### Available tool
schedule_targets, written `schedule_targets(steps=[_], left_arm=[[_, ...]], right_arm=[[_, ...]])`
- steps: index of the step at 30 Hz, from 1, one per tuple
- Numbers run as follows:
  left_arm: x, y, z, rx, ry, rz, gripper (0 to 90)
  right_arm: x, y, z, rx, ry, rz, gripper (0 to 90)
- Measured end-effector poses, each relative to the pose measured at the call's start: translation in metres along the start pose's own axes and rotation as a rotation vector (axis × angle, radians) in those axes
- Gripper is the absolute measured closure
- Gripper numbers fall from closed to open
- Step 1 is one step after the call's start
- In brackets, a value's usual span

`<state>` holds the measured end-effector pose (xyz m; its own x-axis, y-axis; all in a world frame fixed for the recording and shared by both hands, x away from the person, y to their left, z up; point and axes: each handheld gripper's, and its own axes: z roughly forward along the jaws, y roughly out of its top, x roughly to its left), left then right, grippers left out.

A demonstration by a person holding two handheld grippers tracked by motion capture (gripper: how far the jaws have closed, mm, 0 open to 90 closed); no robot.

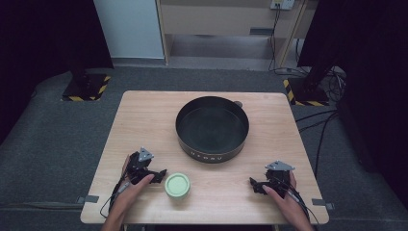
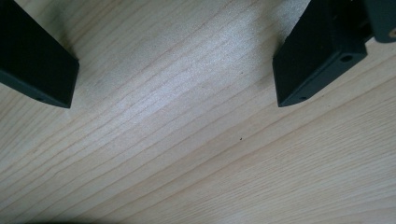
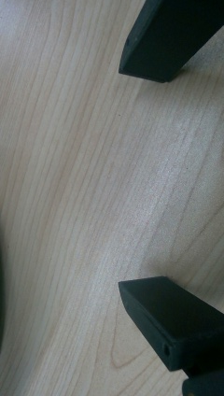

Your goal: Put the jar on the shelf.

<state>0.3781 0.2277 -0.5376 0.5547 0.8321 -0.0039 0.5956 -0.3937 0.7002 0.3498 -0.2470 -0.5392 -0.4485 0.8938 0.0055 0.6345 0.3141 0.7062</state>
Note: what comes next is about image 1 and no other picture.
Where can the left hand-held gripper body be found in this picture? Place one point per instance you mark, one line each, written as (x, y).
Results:
(138, 163)

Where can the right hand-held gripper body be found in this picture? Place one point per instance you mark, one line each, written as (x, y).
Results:
(278, 176)

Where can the light green round lid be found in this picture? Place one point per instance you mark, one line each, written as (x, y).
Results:
(177, 185)

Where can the person's right hand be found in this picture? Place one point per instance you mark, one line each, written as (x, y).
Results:
(285, 205)

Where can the person's left hand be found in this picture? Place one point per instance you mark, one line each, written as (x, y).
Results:
(128, 195)

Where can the black round pan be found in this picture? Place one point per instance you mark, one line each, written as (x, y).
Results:
(212, 130)

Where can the small grey round disc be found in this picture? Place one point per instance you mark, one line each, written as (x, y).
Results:
(238, 103)

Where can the black stand base striped tape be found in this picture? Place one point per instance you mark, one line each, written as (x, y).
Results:
(304, 94)
(84, 88)

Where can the white panel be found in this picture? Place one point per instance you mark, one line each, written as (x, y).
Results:
(128, 29)

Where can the dark curtain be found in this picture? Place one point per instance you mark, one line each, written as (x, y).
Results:
(38, 48)
(369, 64)

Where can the light wooden cabinet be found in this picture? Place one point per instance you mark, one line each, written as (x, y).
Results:
(224, 19)

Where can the grey table bracket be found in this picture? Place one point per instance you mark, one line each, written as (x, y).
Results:
(87, 199)
(322, 203)

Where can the white wall socket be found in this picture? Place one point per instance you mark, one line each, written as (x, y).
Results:
(282, 4)

